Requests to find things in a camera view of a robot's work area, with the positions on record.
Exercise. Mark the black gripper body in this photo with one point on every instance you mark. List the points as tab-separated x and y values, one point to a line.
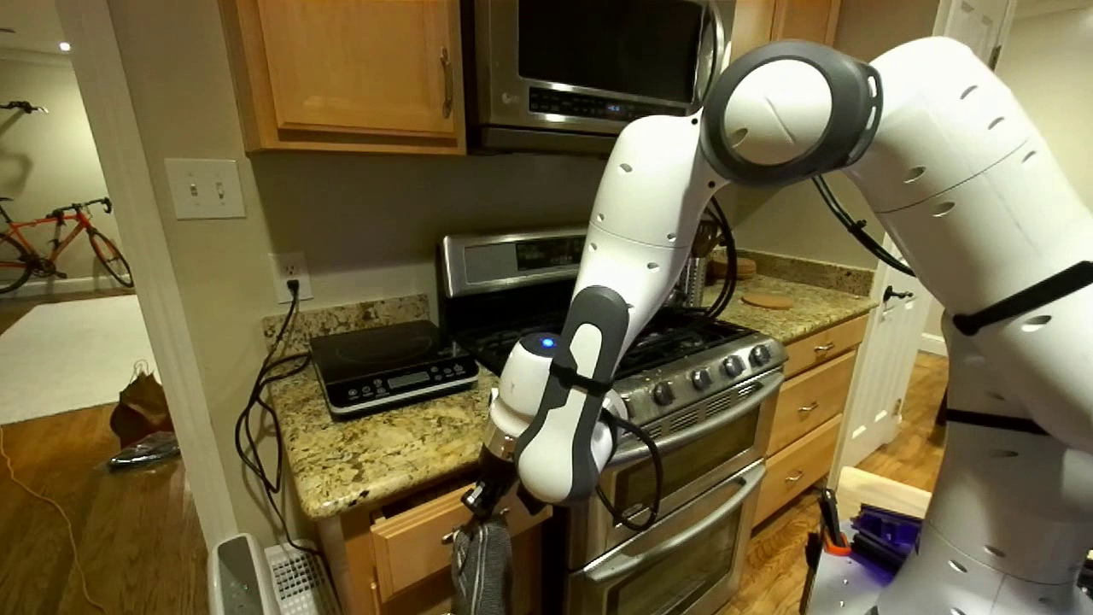
501	479

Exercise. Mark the medium wooden counter drawer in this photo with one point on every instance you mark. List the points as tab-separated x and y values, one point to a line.
812	400

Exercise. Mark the stainless steel stove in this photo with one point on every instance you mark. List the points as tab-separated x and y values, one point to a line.
683	479

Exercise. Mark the small wooden counter drawer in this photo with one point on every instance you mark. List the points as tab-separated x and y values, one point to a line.
824	342

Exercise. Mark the white light switch plate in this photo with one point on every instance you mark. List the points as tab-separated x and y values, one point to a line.
206	190

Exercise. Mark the round wooden cutting board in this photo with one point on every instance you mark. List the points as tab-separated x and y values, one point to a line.
771	299

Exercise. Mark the red bicycle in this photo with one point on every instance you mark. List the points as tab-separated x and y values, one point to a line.
70	233

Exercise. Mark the black digital kitchen scale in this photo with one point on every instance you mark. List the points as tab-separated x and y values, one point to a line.
395	363

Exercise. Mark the stainless steel microwave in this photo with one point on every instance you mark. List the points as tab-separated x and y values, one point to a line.
591	71

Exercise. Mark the grey striped towel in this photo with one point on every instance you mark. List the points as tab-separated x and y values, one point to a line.
478	570

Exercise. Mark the brown paper bag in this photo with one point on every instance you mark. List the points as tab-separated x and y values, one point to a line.
140	409

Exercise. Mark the low wooden counter drawer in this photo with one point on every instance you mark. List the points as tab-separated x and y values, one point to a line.
794	469

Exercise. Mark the white wall outlet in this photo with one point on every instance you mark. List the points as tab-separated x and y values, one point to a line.
296	276

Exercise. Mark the narrow wooden wall cabinet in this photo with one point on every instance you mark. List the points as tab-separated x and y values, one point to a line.
798	18

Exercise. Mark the white door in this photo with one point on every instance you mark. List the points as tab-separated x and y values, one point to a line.
888	376

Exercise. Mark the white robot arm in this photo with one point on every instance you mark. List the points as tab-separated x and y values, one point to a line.
969	173

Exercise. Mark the light wooden drawer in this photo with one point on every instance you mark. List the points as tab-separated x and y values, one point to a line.
412	547

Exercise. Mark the purple object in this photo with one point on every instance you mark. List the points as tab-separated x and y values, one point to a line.
888	536

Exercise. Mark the light wooden plank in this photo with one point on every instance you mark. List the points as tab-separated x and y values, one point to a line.
888	495

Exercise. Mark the white rug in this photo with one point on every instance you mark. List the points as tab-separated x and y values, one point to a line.
70	359

